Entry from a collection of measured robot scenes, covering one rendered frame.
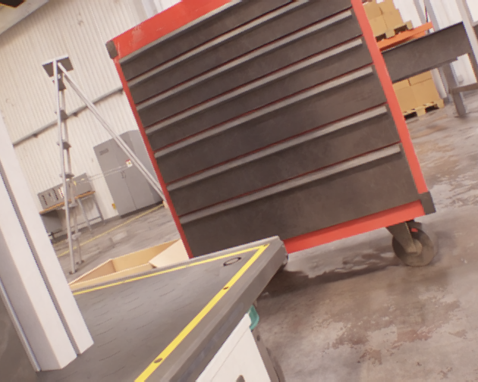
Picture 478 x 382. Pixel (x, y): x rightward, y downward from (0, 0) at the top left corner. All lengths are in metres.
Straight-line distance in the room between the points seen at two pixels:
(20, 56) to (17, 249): 12.37
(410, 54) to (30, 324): 3.98
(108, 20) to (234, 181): 10.09
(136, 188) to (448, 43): 7.71
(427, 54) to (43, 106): 10.07
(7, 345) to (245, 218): 0.92
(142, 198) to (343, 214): 9.12
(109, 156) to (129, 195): 1.04
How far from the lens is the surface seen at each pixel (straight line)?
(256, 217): 1.20
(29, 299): 0.53
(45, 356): 0.56
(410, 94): 8.06
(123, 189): 10.36
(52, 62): 4.30
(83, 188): 11.58
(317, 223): 1.17
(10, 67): 13.12
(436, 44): 4.28
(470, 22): 3.30
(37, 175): 12.72
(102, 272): 1.90
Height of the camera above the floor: 0.48
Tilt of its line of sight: 4 degrees down
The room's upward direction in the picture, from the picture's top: 21 degrees counter-clockwise
